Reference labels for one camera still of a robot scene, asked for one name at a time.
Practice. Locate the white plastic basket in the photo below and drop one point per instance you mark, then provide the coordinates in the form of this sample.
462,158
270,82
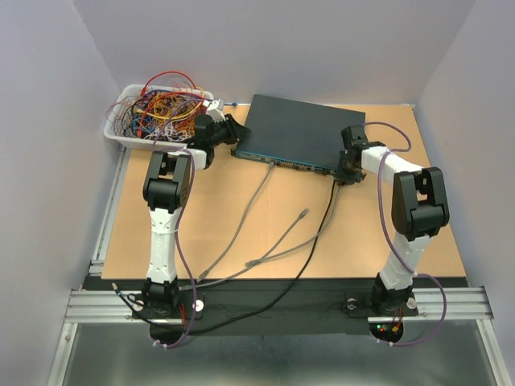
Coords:
146,116

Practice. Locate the teal network switch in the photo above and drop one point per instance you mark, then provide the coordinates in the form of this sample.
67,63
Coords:
294,134

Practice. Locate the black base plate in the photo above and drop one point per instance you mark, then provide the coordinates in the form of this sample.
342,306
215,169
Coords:
290,307

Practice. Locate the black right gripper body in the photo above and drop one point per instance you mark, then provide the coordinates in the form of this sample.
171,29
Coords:
348,173

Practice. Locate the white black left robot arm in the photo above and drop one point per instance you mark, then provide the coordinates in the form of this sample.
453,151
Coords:
166,189

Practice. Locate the aluminium frame rail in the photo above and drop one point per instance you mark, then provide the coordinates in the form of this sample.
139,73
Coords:
92,306

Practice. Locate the grey ethernet cable short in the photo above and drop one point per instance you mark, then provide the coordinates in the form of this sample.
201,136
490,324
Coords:
254,262

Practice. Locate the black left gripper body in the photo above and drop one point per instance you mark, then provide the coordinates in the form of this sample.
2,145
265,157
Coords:
221,133

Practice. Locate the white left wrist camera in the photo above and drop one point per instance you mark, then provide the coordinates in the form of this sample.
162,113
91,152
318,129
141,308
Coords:
214,108

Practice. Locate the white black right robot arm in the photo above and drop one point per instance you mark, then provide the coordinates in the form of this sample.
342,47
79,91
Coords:
413,208

